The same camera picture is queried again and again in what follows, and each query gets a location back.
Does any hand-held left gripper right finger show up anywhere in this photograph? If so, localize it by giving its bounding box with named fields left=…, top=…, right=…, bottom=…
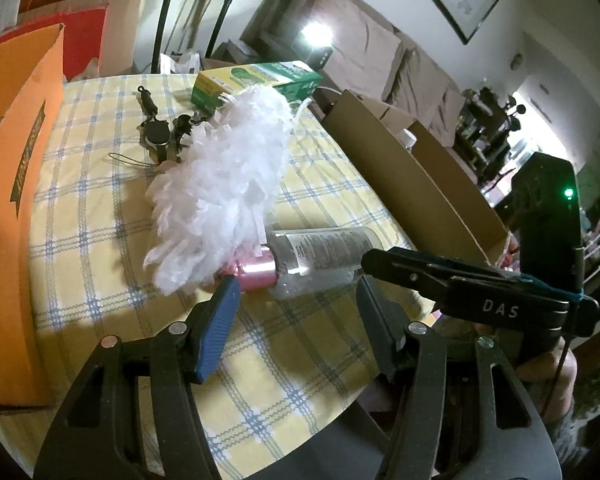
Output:
left=355, top=276, right=566, bottom=480

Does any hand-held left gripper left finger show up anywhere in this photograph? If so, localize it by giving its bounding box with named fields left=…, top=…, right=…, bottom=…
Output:
left=32, top=275, right=243, bottom=480

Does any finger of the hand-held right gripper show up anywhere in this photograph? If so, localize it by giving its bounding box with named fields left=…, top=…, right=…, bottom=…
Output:
left=361, top=248, right=531, bottom=306

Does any clear plastic bottle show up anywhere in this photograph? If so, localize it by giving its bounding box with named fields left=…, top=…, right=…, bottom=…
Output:
left=265, top=226, right=381, bottom=301

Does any brown cardboard box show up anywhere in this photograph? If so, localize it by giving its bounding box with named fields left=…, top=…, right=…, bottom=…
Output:
left=312, top=89, right=513, bottom=271

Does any white fluffy duster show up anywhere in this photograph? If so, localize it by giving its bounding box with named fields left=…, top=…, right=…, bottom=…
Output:
left=142, top=85, right=293, bottom=297

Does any black retractable key reel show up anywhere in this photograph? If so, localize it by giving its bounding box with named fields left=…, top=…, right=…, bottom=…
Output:
left=135, top=86, right=177, bottom=163

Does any orange cardboard box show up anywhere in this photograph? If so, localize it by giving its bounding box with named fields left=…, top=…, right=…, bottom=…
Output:
left=0, top=24, right=66, bottom=413

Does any person's right hand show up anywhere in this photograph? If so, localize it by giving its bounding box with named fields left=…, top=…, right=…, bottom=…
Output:
left=517, top=347, right=579, bottom=417

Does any pink printed packet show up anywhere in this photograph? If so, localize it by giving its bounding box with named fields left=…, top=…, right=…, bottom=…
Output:
left=497, top=235, right=522, bottom=268

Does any dark wooden shelf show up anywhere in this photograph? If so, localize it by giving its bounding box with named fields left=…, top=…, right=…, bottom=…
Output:
left=452, top=85, right=536, bottom=196

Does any yellow plaid tablecloth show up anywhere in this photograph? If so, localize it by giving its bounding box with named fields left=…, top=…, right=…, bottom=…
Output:
left=27, top=72, right=431, bottom=480

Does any beige covered sofa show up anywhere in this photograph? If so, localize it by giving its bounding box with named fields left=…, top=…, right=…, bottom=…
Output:
left=240, top=0, right=481, bottom=146

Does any black portable lamp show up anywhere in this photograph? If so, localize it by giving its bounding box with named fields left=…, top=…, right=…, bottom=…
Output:
left=300, top=22, right=337, bottom=69

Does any green and yellow carton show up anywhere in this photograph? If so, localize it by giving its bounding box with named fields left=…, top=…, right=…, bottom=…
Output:
left=190, top=60, right=325, bottom=117

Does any white bag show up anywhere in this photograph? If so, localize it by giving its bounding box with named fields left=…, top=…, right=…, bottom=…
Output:
left=157, top=51, right=203, bottom=77

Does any black speaker stand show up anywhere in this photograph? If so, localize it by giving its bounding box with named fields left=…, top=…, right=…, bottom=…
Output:
left=206, top=0, right=232, bottom=60
left=151, top=0, right=175, bottom=76

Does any plain cardboard box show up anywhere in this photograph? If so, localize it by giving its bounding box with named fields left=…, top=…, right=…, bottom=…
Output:
left=100, top=0, right=149, bottom=77

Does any white cable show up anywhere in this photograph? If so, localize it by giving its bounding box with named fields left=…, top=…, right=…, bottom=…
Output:
left=289, top=87, right=342, bottom=123

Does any red gift box with handle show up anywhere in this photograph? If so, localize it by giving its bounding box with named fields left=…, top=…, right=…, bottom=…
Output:
left=0, top=2, right=111, bottom=82

